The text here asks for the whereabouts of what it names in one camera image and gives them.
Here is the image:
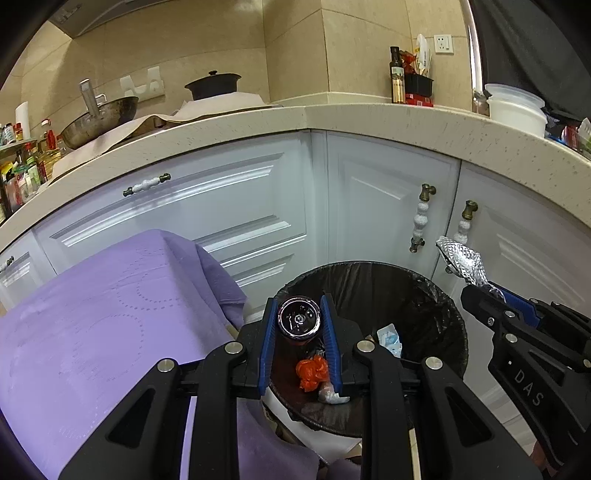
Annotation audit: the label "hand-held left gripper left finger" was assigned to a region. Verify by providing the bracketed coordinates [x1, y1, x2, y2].
[58, 296, 279, 480]

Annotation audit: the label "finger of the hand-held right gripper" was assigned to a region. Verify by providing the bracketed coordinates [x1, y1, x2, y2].
[494, 286, 591, 334]
[461, 283, 509, 330]

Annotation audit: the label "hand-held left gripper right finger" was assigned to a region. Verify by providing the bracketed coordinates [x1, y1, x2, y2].
[320, 294, 543, 480]

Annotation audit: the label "orange dotted wrapper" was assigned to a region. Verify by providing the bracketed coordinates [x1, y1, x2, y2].
[295, 353, 352, 407]

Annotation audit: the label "silver foil wrapper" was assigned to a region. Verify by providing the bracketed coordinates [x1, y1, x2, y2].
[435, 235, 506, 296]

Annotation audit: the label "small dark red can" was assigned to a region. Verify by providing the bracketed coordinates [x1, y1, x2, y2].
[276, 298, 322, 346]

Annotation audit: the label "blue sachet packet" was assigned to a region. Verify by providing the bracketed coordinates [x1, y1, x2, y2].
[376, 323, 403, 357]

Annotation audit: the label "black trash bin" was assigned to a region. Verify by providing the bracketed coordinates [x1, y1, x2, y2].
[265, 261, 469, 457]

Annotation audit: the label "colourful snack packets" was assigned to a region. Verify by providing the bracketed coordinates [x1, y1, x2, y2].
[545, 117, 591, 160]

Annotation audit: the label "purple tablecloth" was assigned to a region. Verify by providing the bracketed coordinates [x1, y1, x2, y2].
[0, 229, 365, 480]

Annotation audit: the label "white plastic tub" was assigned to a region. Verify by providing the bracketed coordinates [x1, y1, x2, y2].
[488, 99, 549, 138]

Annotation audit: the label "clear lidded plastic container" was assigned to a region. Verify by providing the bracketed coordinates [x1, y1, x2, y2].
[484, 83, 546, 108]

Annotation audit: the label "black storage box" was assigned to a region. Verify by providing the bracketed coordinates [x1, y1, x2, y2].
[404, 74, 435, 97]

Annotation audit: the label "dark oil bottle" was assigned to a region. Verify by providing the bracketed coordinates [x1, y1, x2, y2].
[390, 46, 406, 104]

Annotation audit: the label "white paper packet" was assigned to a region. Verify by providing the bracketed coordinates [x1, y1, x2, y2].
[416, 33, 432, 77]

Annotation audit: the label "dark cloth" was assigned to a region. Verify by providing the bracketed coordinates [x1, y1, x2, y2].
[471, 0, 591, 121]

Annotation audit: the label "black lidded pot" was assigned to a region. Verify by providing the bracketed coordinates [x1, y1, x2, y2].
[185, 70, 242, 101]

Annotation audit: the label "steel wok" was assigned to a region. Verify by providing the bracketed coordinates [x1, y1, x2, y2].
[60, 78, 139, 151]

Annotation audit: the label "cluster of seasoning bottles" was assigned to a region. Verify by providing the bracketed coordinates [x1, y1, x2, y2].
[0, 117, 63, 222]

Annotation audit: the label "paper towel roll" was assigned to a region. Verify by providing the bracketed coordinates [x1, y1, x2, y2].
[15, 102, 31, 141]

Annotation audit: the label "steel range hood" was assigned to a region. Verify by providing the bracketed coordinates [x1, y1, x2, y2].
[48, 0, 134, 38]

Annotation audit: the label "white window frame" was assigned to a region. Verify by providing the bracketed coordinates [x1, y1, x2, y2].
[464, 0, 485, 93]

